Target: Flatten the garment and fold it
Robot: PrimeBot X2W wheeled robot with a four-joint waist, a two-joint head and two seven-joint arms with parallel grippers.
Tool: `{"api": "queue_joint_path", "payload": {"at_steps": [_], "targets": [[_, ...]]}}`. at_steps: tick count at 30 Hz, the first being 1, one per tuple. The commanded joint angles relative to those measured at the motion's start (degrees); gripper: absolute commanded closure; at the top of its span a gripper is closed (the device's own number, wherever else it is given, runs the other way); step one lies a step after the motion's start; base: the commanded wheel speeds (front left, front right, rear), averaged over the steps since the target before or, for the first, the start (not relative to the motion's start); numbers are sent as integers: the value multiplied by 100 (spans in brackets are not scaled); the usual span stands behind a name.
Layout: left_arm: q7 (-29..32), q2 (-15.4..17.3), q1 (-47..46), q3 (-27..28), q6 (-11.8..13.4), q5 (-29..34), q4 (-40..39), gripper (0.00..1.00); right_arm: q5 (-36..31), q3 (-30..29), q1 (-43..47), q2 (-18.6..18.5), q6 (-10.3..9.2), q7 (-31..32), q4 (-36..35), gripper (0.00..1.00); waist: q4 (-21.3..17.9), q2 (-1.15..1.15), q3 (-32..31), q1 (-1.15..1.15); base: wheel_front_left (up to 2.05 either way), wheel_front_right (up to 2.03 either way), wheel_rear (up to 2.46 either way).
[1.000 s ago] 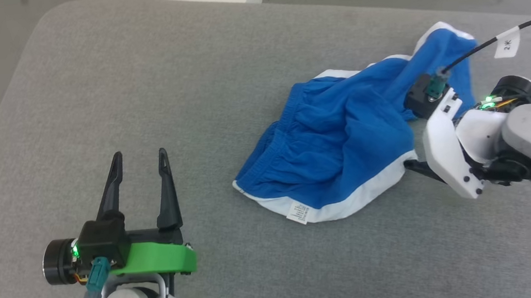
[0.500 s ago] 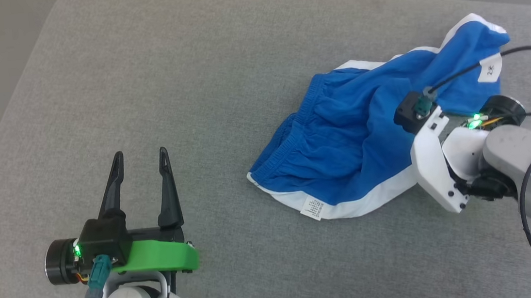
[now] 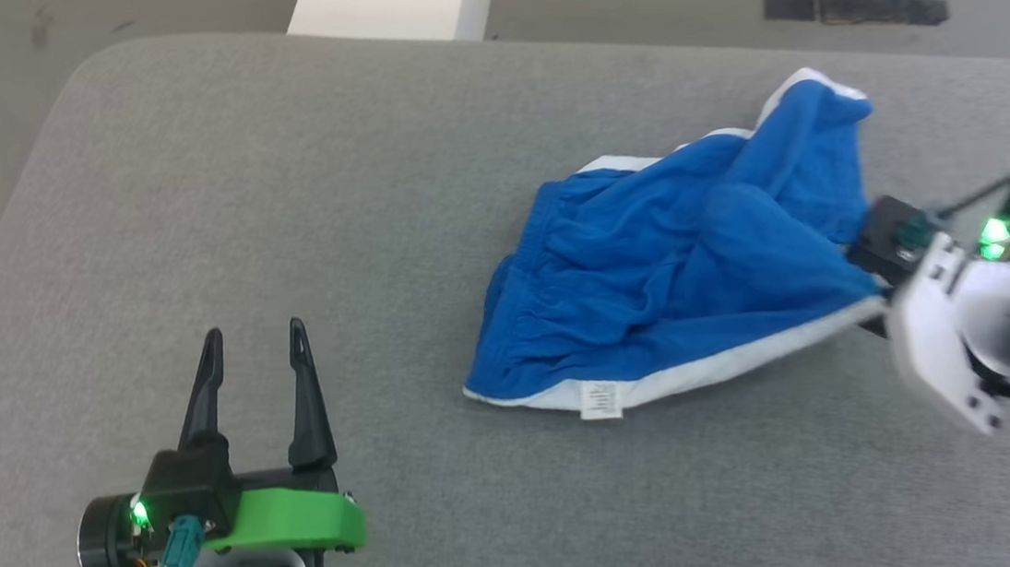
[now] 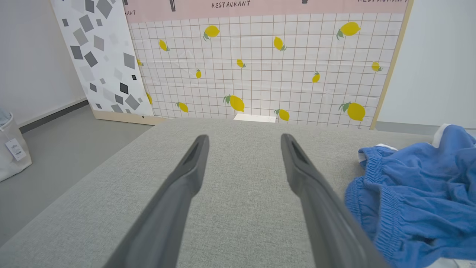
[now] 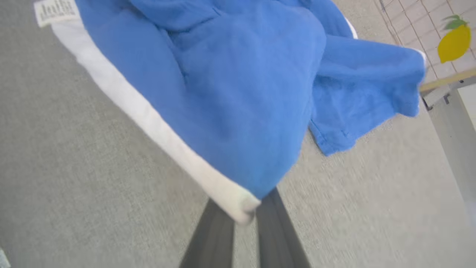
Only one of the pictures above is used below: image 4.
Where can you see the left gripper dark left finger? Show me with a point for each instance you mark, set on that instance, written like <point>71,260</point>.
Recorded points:
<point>167,212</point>

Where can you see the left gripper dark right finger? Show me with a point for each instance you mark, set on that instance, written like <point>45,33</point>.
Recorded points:
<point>319,208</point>

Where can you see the blue and white shorts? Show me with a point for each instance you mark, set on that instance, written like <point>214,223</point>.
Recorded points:
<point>420,193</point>

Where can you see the lemon print grid panel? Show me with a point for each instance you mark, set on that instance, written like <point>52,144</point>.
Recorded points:
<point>267,67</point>

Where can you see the white paper hang tag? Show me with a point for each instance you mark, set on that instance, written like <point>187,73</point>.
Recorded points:
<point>15,149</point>

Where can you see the white fabric laundry basket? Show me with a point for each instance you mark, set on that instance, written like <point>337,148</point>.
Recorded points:
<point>9,167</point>

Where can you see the grey geometric print panel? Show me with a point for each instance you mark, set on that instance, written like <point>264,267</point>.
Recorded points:
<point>104,56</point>

